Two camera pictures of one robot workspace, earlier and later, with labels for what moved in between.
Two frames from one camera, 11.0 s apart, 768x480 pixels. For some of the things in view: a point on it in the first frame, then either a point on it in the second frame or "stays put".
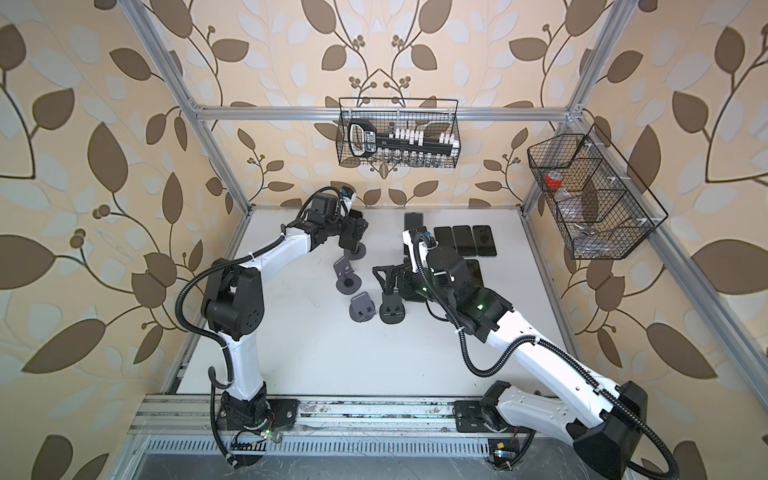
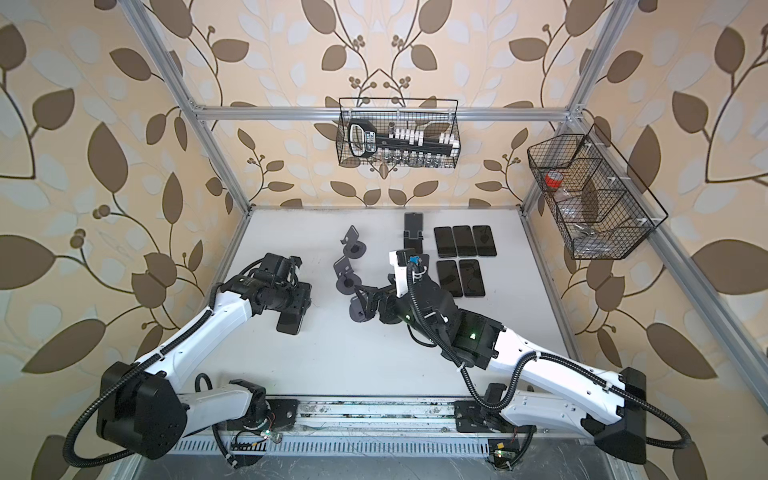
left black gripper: (359, 227) → (302, 299)
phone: (474, 273) stays put
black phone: (444, 236) stays put
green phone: (464, 240) stays put
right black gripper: (394, 272) → (377, 297)
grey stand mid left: (349, 282) stays put
